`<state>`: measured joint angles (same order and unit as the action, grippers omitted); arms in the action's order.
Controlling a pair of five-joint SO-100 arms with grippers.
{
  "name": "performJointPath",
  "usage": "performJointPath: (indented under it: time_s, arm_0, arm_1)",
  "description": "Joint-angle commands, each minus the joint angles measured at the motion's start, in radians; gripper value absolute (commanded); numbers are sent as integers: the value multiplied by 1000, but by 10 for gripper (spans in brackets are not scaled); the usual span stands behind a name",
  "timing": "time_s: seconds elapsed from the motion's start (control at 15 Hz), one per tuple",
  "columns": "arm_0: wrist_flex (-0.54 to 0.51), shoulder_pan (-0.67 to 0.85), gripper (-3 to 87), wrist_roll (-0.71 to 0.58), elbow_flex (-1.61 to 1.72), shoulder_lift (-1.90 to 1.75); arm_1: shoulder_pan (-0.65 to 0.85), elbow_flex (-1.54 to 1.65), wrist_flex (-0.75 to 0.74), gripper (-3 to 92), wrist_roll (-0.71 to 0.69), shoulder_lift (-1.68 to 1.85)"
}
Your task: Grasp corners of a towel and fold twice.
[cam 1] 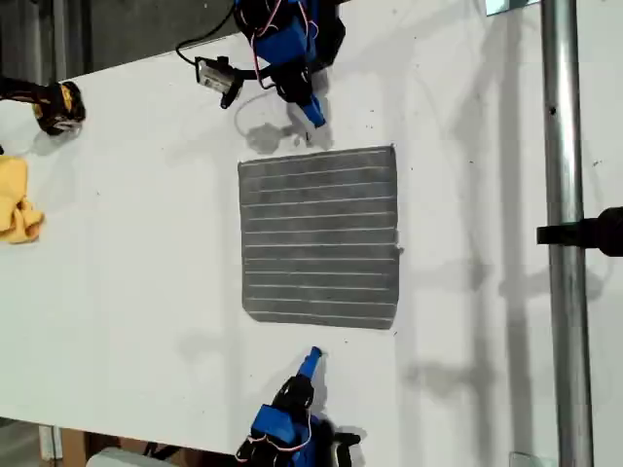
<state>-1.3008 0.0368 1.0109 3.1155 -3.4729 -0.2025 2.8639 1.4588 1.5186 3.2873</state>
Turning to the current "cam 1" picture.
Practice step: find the white container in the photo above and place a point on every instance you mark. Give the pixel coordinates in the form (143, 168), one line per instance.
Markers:
(114, 458)

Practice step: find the gripper's black camera box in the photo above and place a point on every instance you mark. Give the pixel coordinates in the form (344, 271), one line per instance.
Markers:
(214, 75)
(346, 447)

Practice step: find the yellow cloth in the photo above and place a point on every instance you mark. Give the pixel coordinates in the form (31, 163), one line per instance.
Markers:
(14, 204)

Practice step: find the gripper's black camera stalk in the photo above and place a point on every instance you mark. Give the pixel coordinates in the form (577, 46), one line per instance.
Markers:
(232, 95)

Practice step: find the grey striped towel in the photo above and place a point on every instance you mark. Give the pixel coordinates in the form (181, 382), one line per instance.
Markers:
(316, 243)

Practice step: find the steel post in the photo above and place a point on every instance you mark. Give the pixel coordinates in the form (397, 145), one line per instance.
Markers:
(564, 316)

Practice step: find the black clamp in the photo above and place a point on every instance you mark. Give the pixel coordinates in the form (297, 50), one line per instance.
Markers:
(594, 233)

